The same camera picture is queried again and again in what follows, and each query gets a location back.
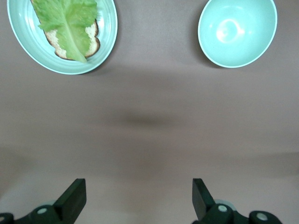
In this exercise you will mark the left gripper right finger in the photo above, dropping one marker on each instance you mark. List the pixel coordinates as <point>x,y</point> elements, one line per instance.
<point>205,210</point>

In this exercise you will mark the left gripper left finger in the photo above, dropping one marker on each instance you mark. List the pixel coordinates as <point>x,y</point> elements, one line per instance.
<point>70,205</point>

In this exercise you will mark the toasted bread slice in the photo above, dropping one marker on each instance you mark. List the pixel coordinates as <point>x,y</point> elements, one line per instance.
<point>93,44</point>

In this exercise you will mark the mint green plate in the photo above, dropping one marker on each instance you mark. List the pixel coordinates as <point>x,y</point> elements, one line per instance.
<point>28,46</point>

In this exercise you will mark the green lettuce leaf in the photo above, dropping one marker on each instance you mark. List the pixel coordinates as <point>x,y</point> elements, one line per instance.
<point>67,25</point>

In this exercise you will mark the mint green bowl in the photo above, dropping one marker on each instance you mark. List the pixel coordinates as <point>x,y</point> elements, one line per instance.
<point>237,32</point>

